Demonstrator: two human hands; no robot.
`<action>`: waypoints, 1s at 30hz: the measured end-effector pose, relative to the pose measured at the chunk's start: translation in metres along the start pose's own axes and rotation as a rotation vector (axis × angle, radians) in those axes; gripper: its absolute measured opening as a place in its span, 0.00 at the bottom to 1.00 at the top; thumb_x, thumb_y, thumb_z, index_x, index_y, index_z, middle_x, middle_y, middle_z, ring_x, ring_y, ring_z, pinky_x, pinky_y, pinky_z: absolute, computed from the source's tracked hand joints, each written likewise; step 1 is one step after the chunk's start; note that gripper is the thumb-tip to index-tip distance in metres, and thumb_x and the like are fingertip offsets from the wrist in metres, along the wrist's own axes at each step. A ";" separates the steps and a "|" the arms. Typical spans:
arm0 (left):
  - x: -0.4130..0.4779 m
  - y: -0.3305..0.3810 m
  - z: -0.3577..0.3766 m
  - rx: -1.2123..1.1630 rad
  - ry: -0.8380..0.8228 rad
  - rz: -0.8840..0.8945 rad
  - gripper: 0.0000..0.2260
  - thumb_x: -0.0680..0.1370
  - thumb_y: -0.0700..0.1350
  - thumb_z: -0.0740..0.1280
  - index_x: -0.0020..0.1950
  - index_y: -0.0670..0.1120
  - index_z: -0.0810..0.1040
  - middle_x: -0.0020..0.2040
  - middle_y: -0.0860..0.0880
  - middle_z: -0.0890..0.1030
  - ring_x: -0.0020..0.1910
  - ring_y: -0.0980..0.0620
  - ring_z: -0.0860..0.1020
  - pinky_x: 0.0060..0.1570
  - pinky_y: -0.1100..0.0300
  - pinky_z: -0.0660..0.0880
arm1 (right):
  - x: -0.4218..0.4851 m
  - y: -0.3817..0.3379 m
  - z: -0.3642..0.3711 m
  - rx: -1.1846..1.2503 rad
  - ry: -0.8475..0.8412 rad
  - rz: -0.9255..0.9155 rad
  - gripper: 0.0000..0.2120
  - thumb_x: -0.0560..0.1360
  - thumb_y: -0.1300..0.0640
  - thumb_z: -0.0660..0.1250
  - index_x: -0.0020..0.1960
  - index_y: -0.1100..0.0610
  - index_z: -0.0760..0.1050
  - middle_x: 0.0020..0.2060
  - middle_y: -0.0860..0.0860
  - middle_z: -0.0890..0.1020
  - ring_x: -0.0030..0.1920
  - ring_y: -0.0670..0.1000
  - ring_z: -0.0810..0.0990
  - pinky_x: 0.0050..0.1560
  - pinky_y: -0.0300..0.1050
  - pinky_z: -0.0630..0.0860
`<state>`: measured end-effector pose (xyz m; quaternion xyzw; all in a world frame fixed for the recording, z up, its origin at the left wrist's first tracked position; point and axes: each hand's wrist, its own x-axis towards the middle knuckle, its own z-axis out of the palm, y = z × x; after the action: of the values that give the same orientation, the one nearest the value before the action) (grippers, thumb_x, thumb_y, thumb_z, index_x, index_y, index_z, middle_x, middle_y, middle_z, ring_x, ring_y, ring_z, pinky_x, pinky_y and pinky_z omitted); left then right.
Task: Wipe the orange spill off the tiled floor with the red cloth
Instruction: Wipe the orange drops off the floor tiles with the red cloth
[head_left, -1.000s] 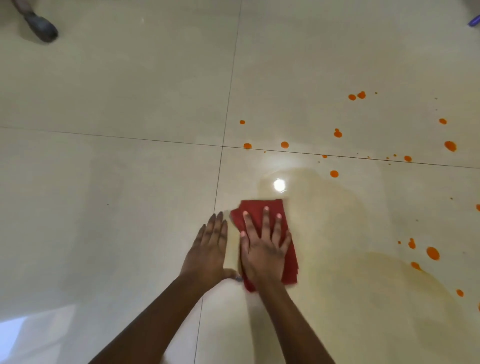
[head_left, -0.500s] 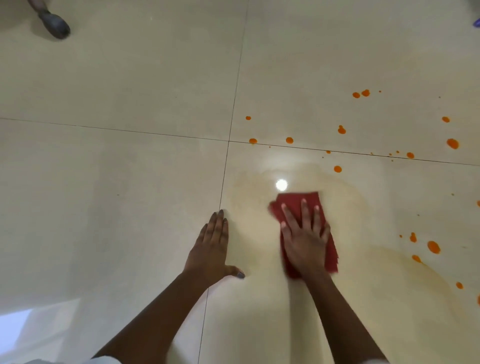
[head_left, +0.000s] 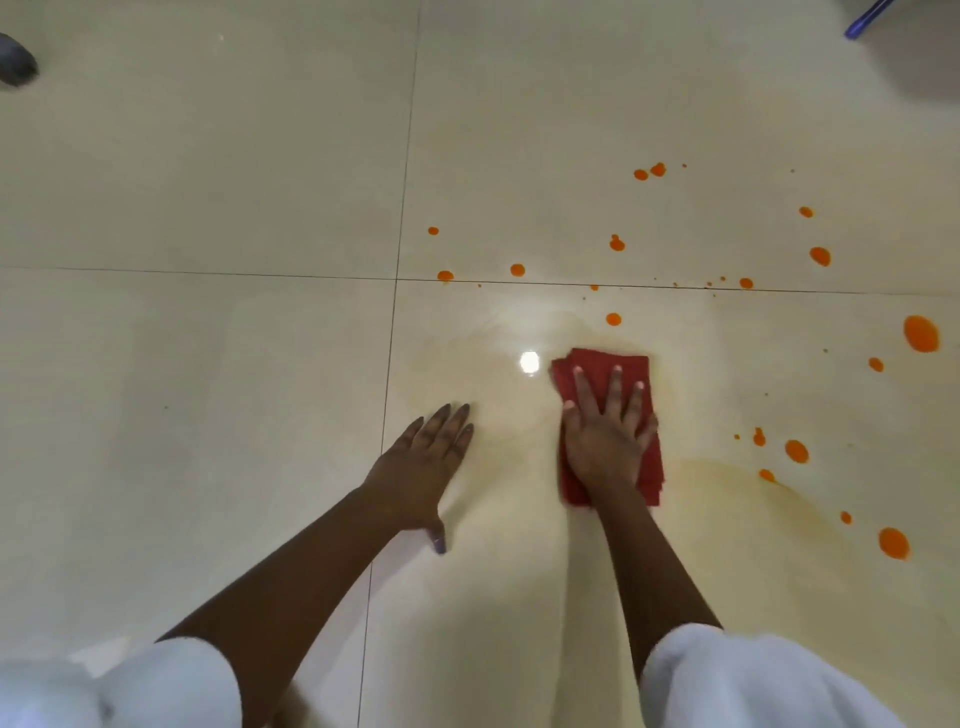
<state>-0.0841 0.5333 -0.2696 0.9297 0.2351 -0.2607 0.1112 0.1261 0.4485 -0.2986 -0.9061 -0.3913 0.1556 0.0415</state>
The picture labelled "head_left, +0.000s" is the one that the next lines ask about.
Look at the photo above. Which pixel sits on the person's left forearm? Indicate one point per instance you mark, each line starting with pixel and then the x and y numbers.
pixel 300 592

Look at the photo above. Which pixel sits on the red cloth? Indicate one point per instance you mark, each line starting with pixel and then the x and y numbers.
pixel 600 358

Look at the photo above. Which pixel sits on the person's left hand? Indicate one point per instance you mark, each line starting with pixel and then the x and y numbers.
pixel 416 480

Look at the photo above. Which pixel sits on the metal chair leg black foot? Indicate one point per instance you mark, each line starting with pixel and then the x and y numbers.
pixel 15 64

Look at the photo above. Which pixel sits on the white fluffy garment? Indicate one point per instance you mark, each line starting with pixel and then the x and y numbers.
pixel 750 682

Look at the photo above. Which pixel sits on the person's right forearm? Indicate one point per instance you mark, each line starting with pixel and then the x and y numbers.
pixel 652 577

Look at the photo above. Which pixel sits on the orange liquid spill drops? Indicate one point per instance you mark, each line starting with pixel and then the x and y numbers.
pixel 921 334

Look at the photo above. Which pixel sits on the person's right hand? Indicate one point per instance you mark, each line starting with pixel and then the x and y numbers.
pixel 607 454

